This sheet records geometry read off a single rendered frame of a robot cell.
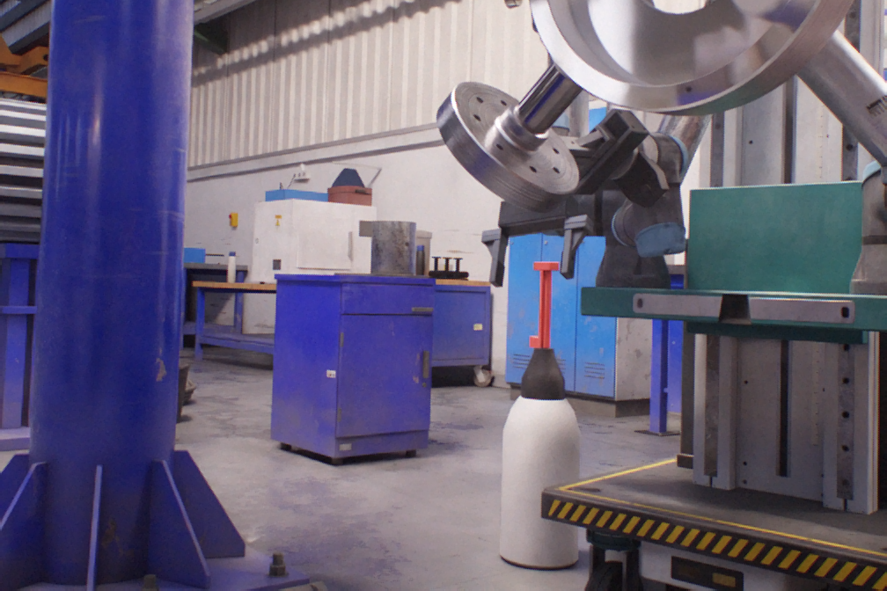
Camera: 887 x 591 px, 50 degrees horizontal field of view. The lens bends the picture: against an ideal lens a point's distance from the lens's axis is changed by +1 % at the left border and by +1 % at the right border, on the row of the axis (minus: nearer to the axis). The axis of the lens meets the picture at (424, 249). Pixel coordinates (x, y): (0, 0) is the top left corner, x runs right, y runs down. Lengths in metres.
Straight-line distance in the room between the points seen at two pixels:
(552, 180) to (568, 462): 1.44
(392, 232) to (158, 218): 1.83
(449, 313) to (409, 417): 2.74
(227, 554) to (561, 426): 0.89
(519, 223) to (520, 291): 4.37
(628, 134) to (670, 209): 0.19
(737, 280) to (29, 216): 3.11
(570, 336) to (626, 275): 3.80
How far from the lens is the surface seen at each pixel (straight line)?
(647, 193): 1.41
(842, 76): 1.61
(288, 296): 4.05
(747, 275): 1.98
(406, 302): 3.88
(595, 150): 1.36
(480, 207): 7.11
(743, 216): 1.99
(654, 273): 1.94
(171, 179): 2.30
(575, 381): 5.70
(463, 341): 6.72
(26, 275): 4.43
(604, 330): 5.54
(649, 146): 1.46
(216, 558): 2.48
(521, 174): 1.13
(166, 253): 2.28
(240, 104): 10.58
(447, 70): 7.65
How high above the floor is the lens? 0.71
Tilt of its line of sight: 2 degrees up
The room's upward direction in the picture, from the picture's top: 2 degrees clockwise
